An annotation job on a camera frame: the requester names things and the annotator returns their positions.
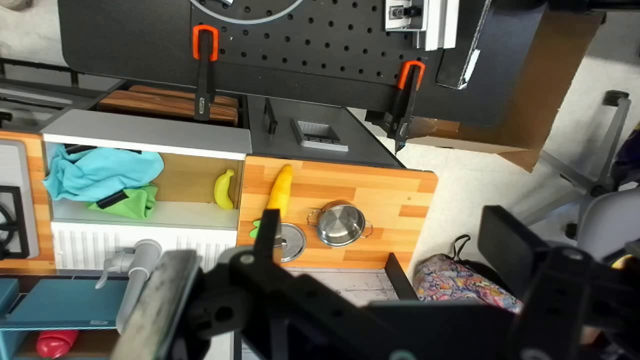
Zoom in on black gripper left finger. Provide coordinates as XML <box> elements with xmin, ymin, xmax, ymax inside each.
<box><xmin>196</xmin><ymin>207</ymin><xmax>404</xmax><ymax>360</ymax></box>

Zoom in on black perforated base table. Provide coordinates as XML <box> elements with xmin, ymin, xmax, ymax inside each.
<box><xmin>57</xmin><ymin>0</ymin><xmax>550</xmax><ymax>129</ymax></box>

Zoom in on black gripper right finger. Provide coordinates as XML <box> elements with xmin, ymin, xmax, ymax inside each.
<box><xmin>479</xmin><ymin>203</ymin><xmax>640</xmax><ymax>360</ymax></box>

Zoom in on teal cloth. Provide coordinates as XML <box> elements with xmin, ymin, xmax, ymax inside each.
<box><xmin>45</xmin><ymin>143</ymin><xmax>167</xmax><ymax>203</ymax></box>

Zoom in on yellow toy banana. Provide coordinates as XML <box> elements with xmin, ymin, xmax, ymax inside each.
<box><xmin>212</xmin><ymin>168</ymin><xmax>241</xmax><ymax>211</ymax></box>

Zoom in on aluminium profile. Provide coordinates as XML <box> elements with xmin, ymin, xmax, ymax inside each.
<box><xmin>385</xmin><ymin>0</ymin><xmax>462</xmax><ymax>51</ymax></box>

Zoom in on colourful patterned bag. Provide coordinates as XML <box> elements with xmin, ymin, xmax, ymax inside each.
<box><xmin>412</xmin><ymin>233</ymin><xmax>527</xmax><ymax>316</ymax></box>

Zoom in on small steel pot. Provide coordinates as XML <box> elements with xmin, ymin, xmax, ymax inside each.
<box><xmin>310</xmin><ymin>197</ymin><xmax>375</xmax><ymax>249</ymax></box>

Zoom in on orange black bar clamp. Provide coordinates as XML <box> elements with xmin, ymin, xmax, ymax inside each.
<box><xmin>190</xmin><ymin>23</ymin><xmax>222</xmax><ymax>123</ymax></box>
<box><xmin>366</xmin><ymin>58</ymin><xmax>429</xmax><ymax>154</ymax></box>

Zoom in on green cloth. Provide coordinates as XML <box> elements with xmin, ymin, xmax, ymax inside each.
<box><xmin>88</xmin><ymin>184</ymin><xmax>161</xmax><ymax>222</ymax></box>

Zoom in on white toy sink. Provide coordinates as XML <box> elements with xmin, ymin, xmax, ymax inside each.
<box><xmin>40</xmin><ymin>107</ymin><xmax>255</xmax><ymax>272</ymax></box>

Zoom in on brown cardboard box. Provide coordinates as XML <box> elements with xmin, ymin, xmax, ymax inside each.
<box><xmin>406</xmin><ymin>8</ymin><xmax>607</xmax><ymax>172</ymax></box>

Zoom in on grey toy faucet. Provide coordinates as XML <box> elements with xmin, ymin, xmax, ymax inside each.
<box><xmin>94</xmin><ymin>238</ymin><xmax>165</xmax><ymax>333</ymax></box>

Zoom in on round steel pot lid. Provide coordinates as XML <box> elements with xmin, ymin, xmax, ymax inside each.
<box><xmin>272</xmin><ymin>222</ymin><xmax>308</xmax><ymax>263</ymax></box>

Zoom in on toy gas stove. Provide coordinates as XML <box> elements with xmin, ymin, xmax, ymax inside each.
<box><xmin>0</xmin><ymin>140</ymin><xmax>40</xmax><ymax>262</ymax></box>

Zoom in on grey metal bracket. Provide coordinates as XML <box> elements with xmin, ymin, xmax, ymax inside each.
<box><xmin>288</xmin><ymin>117</ymin><xmax>351</xmax><ymax>154</ymax></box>

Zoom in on wooden kitchen countertop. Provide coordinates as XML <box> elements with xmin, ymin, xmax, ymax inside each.
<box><xmin>0</xmin><ymin>127</ymin><xmax>441</xmax><ymax>275</ymax></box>

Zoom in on grey office chair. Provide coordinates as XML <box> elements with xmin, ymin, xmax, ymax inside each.
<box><xmin>542</xmin><ymin>87</ymin><xmax>640</xmax><ymax>263</ymax></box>

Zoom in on red toy radish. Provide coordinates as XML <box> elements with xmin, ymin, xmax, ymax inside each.
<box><xmin>35</xmin><ymin>327</ymin><xmax>81</xmax><ymax>360</ymax></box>

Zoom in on yellow plush carrot toy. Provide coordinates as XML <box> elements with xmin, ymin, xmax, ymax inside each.
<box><xmin>249</xmin><ymin>164</ymin><xmax>297</xmax><ymax>242</ymax></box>

